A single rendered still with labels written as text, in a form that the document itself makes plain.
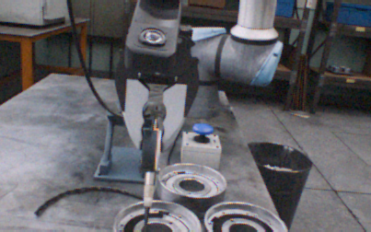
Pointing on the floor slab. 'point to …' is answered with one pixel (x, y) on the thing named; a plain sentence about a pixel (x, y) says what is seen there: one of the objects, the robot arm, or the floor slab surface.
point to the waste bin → (280, 181)
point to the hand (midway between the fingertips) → (151, 143)
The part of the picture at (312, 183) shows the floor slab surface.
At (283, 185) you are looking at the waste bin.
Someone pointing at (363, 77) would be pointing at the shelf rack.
